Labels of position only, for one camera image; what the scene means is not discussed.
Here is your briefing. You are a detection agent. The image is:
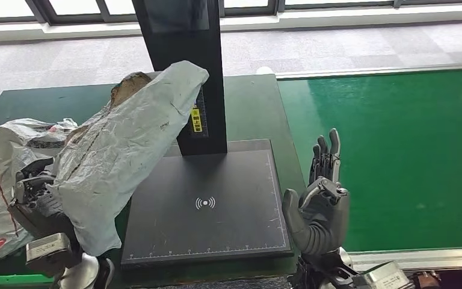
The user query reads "dark window frame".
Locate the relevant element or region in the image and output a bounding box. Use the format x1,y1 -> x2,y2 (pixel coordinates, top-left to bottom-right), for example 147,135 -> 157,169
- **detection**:
0,0 -> 462,24

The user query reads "wide aluminium conveyor rail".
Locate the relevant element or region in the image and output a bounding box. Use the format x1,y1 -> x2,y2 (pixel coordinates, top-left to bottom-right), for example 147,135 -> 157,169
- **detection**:
348,247 -> 462,272

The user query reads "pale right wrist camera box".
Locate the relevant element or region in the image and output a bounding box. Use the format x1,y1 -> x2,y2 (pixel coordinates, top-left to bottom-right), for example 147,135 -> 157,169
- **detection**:
352,261 -> 413,289

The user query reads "white window sill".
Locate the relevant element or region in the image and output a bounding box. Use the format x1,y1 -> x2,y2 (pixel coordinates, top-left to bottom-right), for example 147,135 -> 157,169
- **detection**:
0,4 -> 462,44

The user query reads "brown mechanical part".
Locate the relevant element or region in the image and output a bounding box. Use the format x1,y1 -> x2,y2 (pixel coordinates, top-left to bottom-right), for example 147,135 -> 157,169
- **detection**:
412,270 -> 441,289

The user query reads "dark green table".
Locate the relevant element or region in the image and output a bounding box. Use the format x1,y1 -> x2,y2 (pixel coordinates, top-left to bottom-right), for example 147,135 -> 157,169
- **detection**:
0,73 -> 307,286

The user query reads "black yellow label sticker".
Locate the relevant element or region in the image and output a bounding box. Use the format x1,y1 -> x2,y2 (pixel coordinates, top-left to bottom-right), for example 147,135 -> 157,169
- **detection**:
189,87 -> 209,138

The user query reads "grey bag red logo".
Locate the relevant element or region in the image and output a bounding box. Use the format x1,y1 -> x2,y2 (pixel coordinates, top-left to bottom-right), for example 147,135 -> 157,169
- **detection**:
0,118 -> 78,262

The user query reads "black scanner base platform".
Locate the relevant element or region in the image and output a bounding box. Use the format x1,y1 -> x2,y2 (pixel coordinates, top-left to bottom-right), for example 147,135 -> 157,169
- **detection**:
120,138 -> 294,268

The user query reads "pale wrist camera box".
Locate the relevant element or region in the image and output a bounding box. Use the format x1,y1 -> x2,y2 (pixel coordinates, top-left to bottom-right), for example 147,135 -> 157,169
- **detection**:
352,261 -> 413,289
25,232 -> 75,276

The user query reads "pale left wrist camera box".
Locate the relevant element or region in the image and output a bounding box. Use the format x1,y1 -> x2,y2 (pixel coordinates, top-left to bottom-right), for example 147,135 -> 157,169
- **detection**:
25,232 -> 75,276

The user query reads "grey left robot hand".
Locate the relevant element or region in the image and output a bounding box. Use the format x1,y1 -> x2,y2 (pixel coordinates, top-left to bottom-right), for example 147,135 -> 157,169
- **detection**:
7,157 -> 81,250

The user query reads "plain grey parcel bag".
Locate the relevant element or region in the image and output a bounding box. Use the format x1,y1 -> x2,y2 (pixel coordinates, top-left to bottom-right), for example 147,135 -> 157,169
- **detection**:
51,60 -> 210,257

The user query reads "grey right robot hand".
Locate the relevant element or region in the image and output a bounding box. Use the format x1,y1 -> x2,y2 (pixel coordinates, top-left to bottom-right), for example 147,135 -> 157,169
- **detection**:
282,128 -> 351,257

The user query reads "black scanner column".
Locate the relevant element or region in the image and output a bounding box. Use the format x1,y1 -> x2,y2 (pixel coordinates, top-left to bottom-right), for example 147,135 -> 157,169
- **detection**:
131,0 -> 229,157

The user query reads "green plastic crate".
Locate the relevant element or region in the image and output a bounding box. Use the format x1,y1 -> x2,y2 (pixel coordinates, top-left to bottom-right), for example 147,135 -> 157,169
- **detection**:
0,273 -> 54,287

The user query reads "thin aluminium conveyor rail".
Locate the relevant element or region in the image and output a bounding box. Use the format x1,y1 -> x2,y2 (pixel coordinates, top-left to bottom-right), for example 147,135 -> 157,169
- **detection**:
274,61 -> 462,79

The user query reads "green conveyor belt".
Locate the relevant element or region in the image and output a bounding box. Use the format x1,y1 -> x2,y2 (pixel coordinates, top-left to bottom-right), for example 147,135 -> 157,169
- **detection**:
277,67 -> 462,252

